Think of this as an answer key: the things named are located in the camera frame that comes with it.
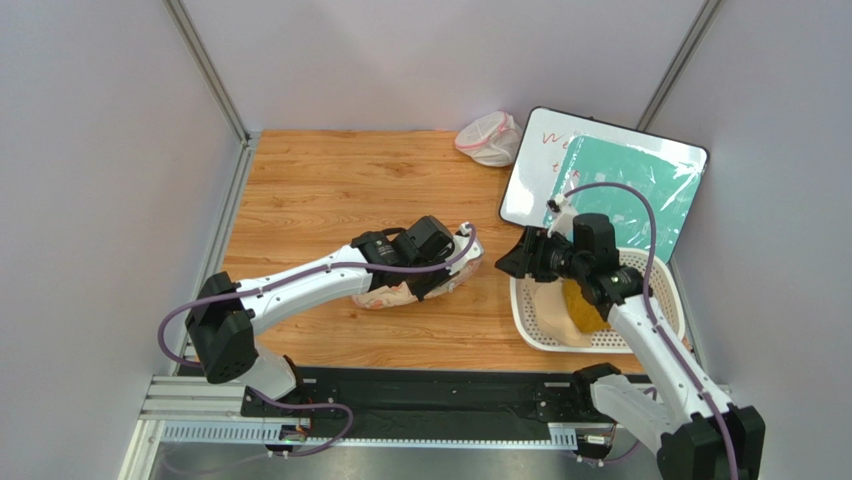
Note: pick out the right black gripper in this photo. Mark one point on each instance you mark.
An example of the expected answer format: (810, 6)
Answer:
(532, 253)

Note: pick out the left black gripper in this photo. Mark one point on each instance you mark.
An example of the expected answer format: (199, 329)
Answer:
(418, 289)

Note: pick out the floral mesh laundry bag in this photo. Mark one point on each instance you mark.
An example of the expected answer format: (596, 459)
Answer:
(388, 289)

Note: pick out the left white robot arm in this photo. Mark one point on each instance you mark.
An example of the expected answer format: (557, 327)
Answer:
(227, 315)

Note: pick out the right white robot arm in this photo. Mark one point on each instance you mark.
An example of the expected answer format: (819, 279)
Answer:
(693, 428)

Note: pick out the beige bra in basket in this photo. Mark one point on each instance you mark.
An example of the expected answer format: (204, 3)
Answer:
(553, 318)

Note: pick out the white mesh bag pink trim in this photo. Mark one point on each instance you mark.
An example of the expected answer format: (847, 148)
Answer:
(492, 140)

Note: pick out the mustard yellow garment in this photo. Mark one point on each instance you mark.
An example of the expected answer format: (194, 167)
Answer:
(584, 315)

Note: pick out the teal instruction sheet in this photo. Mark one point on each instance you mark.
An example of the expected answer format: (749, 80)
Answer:
(667, 175)

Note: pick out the white plastic basket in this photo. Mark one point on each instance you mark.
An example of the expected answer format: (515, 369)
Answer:
(633, 326)

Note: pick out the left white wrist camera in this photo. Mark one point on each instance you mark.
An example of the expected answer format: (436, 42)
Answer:
(468, 251)

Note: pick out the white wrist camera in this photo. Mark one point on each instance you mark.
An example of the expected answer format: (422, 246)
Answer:
(562, 214)
(468, 251)

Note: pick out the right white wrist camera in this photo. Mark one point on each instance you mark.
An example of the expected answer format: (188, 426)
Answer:
(562, 214)

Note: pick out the whiteboard with black frame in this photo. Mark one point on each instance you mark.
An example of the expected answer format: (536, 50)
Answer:
(542, 149)

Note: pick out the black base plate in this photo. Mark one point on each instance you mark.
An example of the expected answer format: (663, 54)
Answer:
(398, 404)

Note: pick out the aluminium rail frame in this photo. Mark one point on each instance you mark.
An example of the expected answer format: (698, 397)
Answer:
(188, 409)

